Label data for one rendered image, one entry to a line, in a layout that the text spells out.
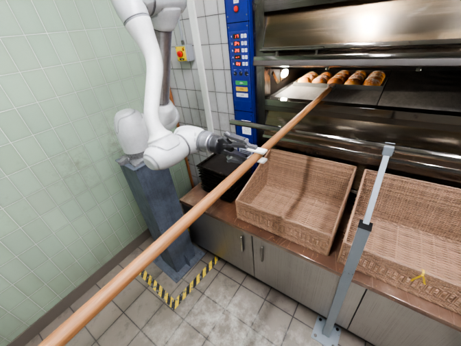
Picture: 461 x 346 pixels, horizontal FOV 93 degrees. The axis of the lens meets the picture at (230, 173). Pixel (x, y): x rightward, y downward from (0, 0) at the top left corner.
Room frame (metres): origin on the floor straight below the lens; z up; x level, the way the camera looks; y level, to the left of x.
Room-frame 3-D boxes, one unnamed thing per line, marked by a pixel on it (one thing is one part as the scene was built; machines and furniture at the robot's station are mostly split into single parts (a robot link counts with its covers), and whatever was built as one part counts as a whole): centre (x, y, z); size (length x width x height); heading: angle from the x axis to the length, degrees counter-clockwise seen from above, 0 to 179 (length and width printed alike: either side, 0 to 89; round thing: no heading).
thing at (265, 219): (1.00, -0.37, 0.72); 0.56 x 0.49 x 0.28; 52
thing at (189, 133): (0.89, 0.17, 1.20); 0.16 x 0.13 x 0.11; 51
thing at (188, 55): (1.75, 0.22, 1.46); 0.10 x 0.07 x 0.10; 52
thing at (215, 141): (0.79, 0.02, 1.20); 0.09 x 0.07 x 0.08; 51
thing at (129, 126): (1.17, 0.51, 1.17); 0.18 x 0.16 x 0.22; 140
